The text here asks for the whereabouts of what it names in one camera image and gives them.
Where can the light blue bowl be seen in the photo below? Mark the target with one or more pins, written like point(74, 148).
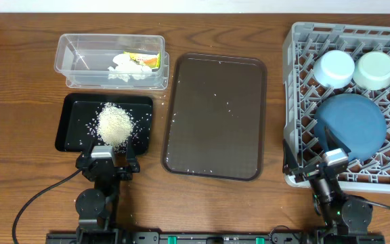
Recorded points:
point(334, 69)

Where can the black rectangular tray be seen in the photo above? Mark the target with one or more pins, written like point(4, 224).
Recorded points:
point(79, 119)

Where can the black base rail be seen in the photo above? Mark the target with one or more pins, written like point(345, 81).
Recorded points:
point(157, 238)

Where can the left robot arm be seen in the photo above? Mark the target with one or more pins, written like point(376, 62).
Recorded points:
point(97, 206)

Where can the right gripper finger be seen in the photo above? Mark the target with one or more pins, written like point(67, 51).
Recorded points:
point(333, 143)
point(290, 165)

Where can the pile of white rice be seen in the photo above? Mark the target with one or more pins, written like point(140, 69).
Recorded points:
point(116, 126)

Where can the yellow green snack wrapper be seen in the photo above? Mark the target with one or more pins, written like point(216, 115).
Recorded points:
point(150, 60)

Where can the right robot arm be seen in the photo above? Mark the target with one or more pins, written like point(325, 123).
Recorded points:
point(346, 217)

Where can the white tissue piece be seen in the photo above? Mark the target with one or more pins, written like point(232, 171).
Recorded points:
point(125, 64)

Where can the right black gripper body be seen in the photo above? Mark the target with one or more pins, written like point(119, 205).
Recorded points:
point(312, 173)

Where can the clear plastic bin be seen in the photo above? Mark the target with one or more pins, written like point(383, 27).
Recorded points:
point(84, 60)

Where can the brown serving tray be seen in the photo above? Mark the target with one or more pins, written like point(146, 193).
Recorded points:
point(216, 118)

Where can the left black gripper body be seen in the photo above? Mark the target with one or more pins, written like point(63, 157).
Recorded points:
point(105, 166)

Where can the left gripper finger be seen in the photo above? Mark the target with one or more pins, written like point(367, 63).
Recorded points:
point(131, 158)
point(86, 153)

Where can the white paper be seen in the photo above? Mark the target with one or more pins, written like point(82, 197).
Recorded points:
point(125, 73)

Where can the mint green bowl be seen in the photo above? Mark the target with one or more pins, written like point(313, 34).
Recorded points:
point(372, 71)

